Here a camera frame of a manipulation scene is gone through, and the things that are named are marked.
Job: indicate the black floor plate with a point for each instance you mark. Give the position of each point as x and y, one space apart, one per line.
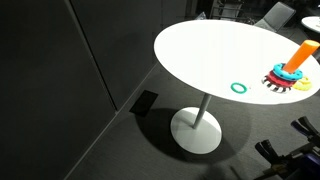
143 104

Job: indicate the grey office chair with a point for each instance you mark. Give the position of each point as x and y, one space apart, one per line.
276 17

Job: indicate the black spring clamp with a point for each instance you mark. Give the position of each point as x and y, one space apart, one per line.
281 165

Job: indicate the round white pedestal table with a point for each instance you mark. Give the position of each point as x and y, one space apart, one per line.
228 60

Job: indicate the orange ring holder peg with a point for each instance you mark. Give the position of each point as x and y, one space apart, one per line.
307 48

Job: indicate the black clamp with blue handle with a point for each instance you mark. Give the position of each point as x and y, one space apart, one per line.
303 126

